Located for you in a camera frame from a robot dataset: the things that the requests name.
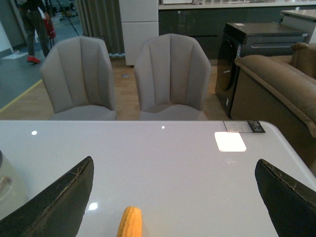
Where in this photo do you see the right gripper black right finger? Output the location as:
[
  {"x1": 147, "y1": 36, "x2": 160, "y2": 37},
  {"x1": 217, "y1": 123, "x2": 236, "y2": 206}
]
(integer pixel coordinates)
[{"x1": 255, "y1": 159, "x2": 316, "y2": 237}]

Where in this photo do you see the right beige dining chair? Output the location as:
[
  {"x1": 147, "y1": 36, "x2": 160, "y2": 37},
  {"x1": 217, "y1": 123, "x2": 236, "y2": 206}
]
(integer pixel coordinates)
[{"x1": 134, "y1": 34, "x2": 211, "y2": 121}]

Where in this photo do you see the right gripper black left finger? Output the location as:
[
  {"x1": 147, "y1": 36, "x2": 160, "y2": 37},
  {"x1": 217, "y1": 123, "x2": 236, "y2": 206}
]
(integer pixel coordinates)
[{"x1": 0, "y1": 156, "x2": 94, "y2": 237}]

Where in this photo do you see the white refrigerator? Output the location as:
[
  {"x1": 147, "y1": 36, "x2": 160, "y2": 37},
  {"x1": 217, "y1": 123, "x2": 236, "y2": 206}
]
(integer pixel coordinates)
[{"x1": 119, "y1": 0, "x2": 159, "y2": 66}]

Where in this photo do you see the beige dining chair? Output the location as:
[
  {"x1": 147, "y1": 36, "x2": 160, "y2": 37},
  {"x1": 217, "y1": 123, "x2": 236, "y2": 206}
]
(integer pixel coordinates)
[
  {"x1": 40, "y1": 36, "x2": 117, "y2": 120},
  {"x1": 134, "y1": 34, "x2": 211, "y2": 121}
]

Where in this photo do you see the black washing machine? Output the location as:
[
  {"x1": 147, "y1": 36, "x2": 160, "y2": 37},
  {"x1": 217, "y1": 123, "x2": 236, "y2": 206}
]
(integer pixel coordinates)
[{"x1": 215, "y1": 22, "x2": 308, "y2": 117}]

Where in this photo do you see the grey curtain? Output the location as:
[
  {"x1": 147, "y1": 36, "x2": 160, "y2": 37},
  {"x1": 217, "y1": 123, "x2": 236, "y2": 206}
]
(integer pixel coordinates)
[{"x1": 76, "y1": 0, "x2": 124, "y2": 55}]

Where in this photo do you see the dark grey kitchen counter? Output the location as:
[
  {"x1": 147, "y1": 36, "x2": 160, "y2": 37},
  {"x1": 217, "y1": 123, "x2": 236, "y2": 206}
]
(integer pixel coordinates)
[{"x1": 158, "y1": 0, "x2": 316, "y2": 60}]

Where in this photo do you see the yellow corn cob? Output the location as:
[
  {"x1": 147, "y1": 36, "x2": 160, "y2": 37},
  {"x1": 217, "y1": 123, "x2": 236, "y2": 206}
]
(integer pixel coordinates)
[{"x1": 117, "y1": 206, "x2": 142, "y2": 237}]

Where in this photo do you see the black label sticker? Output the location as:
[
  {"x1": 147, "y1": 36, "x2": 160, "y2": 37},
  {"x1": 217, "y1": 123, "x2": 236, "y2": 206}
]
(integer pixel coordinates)
[{"x1": 223, "y1": 120, "x2": 265, "y2": 133}]

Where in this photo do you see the walking person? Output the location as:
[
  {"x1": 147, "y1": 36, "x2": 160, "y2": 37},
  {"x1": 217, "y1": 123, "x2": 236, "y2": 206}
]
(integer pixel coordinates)
[{"x1": 14, "y1": 0, "x2": 50, "y2": 64}]

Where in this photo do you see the left beige dining chair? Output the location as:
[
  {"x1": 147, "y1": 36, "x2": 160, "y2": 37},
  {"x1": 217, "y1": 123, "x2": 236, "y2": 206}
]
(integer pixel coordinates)
[{"x1": 40, "y1": 36, "x2": 117, "y2": 120}]

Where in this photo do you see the red bin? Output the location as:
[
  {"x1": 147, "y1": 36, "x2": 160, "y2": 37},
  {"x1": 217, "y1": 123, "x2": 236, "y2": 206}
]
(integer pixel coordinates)
[{"x1": 44, "y1": 19, "x2": 56, "y2": 39}]

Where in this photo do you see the brown sofa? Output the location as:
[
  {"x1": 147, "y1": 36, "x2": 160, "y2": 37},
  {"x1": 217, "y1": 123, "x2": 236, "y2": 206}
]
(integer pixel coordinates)
[{"x1": 230, "y1": 42, "x2": 316, "y2": 172}]

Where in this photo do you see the black tripod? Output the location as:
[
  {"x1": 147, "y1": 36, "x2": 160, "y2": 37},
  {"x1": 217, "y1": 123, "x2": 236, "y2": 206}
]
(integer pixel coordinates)
[{"x1": 43, "y1": 0, "x2": 82, "y2": 48}]

